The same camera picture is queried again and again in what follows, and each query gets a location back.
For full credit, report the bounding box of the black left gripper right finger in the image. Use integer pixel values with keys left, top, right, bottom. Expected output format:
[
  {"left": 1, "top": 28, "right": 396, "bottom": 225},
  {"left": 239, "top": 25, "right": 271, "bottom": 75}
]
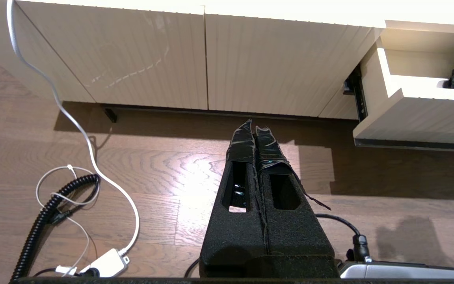
[{"left": 254, "top": 126, "right": 335, "bottom": 258}]

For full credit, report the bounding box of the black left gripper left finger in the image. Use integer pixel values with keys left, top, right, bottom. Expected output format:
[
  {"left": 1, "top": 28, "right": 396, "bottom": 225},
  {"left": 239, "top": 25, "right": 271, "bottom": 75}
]
[{"left": 199, "top": 119, "right": 269, "bottom": 263}]

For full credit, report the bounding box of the white ribbed drawer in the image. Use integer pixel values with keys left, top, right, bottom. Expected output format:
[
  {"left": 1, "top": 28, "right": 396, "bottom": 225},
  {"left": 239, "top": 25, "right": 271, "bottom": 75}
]
[{"left": 352, "top": 20, "right": 454, "bottom": 152}]

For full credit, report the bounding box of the white low cabinet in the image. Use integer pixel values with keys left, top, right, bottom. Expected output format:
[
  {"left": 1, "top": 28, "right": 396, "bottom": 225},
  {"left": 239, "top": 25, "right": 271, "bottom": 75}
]
[{"left": 0, "top": 0, "right": 454, "bottom": 121}]

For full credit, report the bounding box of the white power adapter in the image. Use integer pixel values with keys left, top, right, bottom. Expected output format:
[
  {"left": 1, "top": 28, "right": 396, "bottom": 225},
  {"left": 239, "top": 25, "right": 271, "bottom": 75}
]
[{"left": 81, "top": 248, "right": 130, "bottom": 278}]

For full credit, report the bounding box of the white ribbed cabinet door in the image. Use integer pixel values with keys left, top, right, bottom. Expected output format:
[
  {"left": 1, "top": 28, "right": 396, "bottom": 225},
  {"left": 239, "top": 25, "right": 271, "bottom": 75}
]
[
  {"left": 16, "top": 0, "right": 208, "bottom": 110},
  {"left": 205, "top": 6, "right": 385, "bottom": 118}
]

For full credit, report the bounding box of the white power cable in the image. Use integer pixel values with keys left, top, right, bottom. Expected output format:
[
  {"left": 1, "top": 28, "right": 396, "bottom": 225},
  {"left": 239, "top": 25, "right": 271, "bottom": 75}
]
[{"left": 7, "top": 0, "right": 140, "bottom": 257}]

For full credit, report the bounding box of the thin white cable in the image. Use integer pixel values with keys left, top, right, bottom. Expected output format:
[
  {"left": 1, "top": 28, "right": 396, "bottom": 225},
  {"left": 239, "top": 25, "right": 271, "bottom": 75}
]
[{"left": 36, "top": 165, "right": 101, "bottom": 277}]

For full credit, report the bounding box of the black coiled cable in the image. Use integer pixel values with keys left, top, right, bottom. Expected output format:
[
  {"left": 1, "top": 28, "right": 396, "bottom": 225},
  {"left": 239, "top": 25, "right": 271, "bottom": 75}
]
[{"left": 10, "top": 174, "right": 100, "bottom": 281}]

